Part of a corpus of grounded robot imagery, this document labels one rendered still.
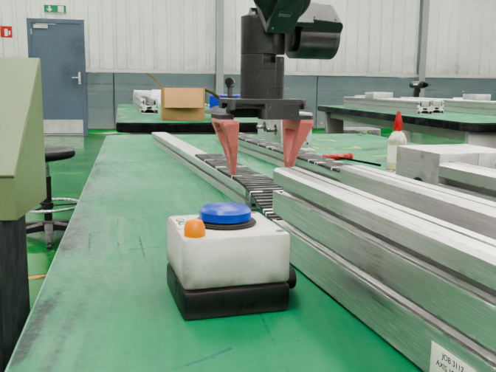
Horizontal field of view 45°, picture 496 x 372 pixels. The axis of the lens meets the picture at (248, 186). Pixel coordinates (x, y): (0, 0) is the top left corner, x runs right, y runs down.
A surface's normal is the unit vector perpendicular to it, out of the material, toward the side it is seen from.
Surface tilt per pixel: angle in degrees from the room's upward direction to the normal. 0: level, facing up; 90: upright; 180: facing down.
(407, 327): 90
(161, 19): 90
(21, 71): 45
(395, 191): 90
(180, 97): 63
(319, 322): 0
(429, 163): 90
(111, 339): 0
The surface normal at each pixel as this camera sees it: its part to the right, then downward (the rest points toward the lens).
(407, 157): -0.96, 0.04
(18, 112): 0.07, -0.58
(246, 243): 0.29, 0.16
